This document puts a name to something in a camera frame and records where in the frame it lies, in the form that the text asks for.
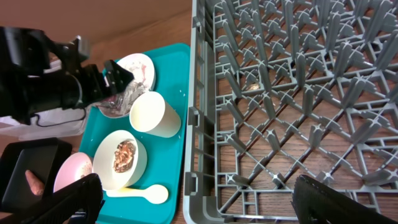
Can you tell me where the white paper cup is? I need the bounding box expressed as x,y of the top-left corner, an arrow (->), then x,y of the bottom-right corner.
129,91 -> 181,138

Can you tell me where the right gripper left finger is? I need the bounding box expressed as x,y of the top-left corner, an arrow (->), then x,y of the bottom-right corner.
1,174 -> 104,224

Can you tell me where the black plastic tray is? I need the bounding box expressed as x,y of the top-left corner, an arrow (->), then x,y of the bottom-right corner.
1,138 -> 73,213

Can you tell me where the grey dishwasher rack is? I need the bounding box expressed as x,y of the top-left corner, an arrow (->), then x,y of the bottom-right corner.
183,0 -> 397,223

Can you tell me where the yellow plastic spoon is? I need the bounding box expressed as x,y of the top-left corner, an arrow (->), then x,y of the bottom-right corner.
106,184 -> 169,205

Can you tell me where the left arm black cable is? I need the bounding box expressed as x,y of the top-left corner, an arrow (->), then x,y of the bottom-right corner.
30,107 -> 88,128

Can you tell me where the clear plastic bin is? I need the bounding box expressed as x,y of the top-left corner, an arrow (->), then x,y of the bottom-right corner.
1,108 -> 89,141

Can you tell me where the pink bowl with crumbs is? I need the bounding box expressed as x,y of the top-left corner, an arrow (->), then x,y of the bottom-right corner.
53,152 -> 93,193

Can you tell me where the red snack wrapper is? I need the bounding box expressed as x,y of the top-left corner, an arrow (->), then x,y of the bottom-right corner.
95,81 -> 150,118

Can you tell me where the brown food scrap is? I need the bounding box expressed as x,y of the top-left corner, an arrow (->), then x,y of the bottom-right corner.
113,139 -> 136,173

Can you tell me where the large white plate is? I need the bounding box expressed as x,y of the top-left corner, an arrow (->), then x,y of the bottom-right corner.
98,53 -> 156,119

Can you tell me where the small white bowl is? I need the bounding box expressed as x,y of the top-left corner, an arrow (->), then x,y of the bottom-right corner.
93,130 -> 147,191

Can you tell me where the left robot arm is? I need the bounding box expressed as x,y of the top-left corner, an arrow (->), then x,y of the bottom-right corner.
1,27 -> 134,125

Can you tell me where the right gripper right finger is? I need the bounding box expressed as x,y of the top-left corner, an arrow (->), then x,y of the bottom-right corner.
292,175 -> 397,224

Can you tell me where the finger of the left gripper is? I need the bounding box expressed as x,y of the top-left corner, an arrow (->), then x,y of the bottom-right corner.
104,60 -> 134,95

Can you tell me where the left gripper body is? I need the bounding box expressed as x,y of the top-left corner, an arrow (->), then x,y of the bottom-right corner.
46,35 -> 108,105

